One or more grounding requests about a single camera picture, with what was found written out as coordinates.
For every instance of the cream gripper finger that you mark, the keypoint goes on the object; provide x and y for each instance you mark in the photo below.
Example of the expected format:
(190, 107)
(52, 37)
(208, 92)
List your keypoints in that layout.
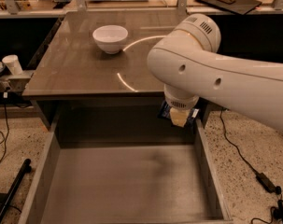
(179, 117)

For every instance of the white paper cup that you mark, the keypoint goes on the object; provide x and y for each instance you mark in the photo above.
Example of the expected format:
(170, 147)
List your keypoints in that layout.
(13, 64)

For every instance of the black plug bottom right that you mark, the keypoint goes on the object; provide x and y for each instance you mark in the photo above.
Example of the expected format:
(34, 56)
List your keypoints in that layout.
(276, 214)

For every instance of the black metal stand leg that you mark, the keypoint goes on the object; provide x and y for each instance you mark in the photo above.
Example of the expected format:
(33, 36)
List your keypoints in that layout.
(6, 198)

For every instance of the dark blue snack bar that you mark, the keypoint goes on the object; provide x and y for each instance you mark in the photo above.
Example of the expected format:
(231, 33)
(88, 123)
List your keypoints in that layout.
(164, 113)

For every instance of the black power adapter with cable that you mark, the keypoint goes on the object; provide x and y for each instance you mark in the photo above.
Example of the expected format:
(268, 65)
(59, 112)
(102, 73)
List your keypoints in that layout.
(266, 183)

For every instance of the grey counter cabinet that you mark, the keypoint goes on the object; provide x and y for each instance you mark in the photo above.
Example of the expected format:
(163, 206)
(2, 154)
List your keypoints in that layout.
(74, 68)

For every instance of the grey open drawer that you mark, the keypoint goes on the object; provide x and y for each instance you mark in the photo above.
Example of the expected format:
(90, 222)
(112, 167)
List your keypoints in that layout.
(115, 161)

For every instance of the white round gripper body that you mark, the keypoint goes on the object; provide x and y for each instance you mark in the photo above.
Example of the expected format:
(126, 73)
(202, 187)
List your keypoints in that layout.
(180, 104)

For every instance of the black flat panel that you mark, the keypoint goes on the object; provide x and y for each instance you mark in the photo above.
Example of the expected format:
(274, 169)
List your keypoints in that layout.
(240, 7)

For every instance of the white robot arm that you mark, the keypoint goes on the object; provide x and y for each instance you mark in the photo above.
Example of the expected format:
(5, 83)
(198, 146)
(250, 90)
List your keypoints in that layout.
(188, 63)

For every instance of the white ceramic bowl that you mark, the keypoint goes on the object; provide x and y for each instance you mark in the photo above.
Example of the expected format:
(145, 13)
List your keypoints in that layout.
(111, 39)

